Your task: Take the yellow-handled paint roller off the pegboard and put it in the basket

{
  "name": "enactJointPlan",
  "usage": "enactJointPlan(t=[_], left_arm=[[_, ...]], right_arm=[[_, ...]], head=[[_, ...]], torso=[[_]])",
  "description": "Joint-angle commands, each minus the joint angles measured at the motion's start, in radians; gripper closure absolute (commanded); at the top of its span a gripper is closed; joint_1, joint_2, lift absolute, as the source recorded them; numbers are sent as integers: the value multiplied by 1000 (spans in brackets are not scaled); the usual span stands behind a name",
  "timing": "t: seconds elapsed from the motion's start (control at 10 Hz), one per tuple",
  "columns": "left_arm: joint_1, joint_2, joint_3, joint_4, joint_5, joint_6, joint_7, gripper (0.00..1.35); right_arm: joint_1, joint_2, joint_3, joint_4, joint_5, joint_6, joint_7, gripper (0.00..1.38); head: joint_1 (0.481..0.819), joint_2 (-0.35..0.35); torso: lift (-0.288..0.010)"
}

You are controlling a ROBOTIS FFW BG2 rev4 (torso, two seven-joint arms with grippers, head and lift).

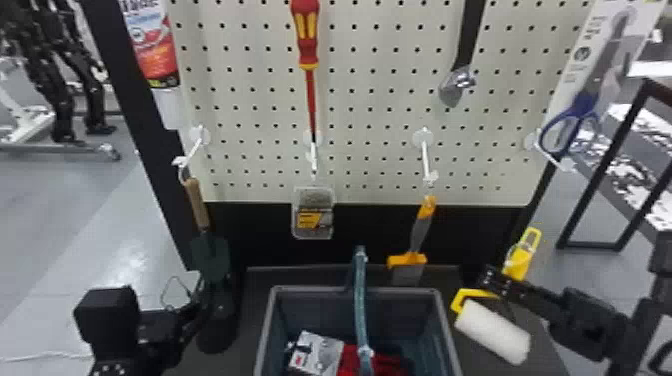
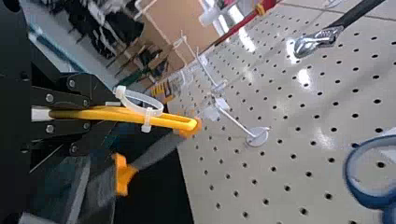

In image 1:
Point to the white pegboard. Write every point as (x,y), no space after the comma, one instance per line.
(378,105)

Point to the red screwdriver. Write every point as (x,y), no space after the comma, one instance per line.
(307,42)

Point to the black side table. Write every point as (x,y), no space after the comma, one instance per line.
(638,157)

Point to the black wrench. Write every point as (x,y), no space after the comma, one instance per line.
(467,36)

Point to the clear box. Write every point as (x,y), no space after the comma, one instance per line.
(313,212)

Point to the blue scissors on card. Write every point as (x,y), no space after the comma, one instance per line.
(593,68)

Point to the orange scraper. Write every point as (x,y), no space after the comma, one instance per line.
(408,265)

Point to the blue basket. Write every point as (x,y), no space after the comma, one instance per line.
(399,315)

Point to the yellow paint roller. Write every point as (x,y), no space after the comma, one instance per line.
(493,330)

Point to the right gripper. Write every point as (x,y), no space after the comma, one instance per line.
(588,323)

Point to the red card packet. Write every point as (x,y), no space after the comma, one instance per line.
(155,47)

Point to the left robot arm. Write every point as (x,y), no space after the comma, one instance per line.
(123,367)

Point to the white tool packet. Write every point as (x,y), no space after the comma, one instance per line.
(315,354)

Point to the red tool packet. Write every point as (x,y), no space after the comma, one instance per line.
(388,365)

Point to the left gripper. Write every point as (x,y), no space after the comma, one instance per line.
(165,333)

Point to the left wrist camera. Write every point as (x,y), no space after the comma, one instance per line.
(107,320)

